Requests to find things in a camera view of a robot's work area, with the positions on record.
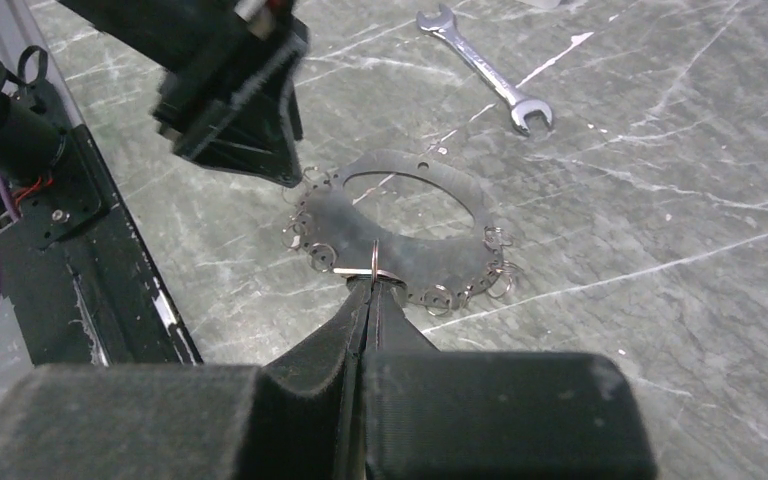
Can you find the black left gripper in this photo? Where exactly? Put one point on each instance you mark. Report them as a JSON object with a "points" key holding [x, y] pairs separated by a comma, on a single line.
{"points": [[209, 51]]}

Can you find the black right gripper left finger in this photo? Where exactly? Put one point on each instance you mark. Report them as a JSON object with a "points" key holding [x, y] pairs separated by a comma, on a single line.
{"points": [[296, 418]]}

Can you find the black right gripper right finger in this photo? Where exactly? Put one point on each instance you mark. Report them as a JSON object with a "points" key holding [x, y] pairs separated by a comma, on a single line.
{"points": [[433, 414]]}

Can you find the metal oval key organizer plate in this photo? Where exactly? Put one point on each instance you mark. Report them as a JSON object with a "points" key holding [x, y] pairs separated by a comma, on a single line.
{"points": [[443, 275]]}

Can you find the silver key with black tag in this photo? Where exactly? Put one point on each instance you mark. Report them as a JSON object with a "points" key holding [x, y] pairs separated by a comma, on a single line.
{"points": [[374, 272]]}

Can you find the small silver open-end wrench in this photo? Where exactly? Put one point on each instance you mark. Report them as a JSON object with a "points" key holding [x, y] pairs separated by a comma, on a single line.
{"points": [[443, 26]]}

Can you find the translucent white plastic box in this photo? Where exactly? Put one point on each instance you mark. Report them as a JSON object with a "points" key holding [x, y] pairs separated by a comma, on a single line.
{"points": [[542, 4]]}

